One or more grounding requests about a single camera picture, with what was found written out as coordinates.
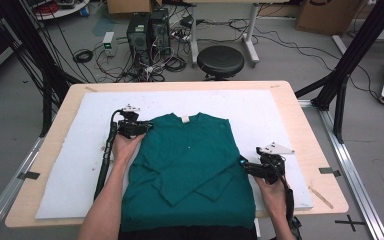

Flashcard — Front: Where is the long black floor cable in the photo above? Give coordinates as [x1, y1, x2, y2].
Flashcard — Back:
[229, 18, 381, 102]

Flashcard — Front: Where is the tangle of cables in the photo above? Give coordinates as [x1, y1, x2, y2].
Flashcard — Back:
[93, 41, 188, 84]

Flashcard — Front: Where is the black metal frame stand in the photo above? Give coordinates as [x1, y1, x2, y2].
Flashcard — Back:
[0, 0, 85, 138]
[294, 0, 384, 144]

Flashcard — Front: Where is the round white table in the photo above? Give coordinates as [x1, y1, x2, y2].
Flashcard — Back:
[24, 0, 91, 21]

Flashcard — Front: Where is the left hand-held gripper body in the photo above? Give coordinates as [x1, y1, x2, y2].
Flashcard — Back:
[116, 103, 142, 140]

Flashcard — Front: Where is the person's right hand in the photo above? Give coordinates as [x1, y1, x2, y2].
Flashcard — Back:
[253, 177, 288, 219]

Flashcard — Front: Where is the green long-sleeved shirt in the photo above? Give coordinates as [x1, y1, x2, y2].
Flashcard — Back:
[119, 112, 258, 233]

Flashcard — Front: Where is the small cardboard box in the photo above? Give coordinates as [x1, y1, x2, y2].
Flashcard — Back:
[106, 0, 163, 15]

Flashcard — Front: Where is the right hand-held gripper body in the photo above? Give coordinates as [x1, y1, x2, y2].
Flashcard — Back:
[255, 142, 296, 185]

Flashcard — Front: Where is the coiled black cable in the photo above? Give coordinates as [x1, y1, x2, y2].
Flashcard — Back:
[72, 48, 95, 64]

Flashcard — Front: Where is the beige tape strip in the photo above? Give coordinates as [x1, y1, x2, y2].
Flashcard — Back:
[308, 185, 335, 210]

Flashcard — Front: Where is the black round stool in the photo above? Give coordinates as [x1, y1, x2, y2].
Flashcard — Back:
[196, 45, 245, 81]

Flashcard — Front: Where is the aluminium rail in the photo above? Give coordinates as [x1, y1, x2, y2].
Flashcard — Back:
[298, 99, 384, 240]
[0, 136, 46, 240]

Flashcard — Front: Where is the large cardboard box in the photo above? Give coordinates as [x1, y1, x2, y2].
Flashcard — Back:
[295, 0, 362, 37]

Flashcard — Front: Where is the person's left hand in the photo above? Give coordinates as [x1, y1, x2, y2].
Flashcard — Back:
[112, 133, 144, 164]

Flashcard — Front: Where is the white foam mat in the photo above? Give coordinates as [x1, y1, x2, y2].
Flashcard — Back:
[34, 89, 314, 220]

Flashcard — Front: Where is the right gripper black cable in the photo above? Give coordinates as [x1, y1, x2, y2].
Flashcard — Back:
[279, 171, 303, 240]

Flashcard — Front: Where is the white desk frame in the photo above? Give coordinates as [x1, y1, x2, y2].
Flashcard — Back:
[189, 0, 261, 68]

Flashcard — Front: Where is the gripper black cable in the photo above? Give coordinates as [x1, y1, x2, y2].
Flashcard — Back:
[93, 109, 125, 202]
[279, 171, 303, 240]

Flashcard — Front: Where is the small white device green light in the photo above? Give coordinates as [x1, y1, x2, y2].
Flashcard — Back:
[102, 31, 118, 57]

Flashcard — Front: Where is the light wooden table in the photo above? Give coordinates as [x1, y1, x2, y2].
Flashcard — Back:
[4, 80, 349, 229]

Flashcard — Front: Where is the black computer tower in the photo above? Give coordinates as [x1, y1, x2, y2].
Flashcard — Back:
[149, 8, 172, 56]
[126, 13, 152, 65]

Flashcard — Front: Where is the person's dark clothing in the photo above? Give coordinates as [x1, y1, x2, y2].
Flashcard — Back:
[118, 225, 258, 240]

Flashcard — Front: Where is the black tape strip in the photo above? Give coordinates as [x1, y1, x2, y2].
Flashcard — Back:
[17, 171, 41, 181]
[318, 167, 342, 178]

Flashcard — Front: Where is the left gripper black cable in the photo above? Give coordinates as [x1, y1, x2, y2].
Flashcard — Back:
[93, 109, 125, 202]

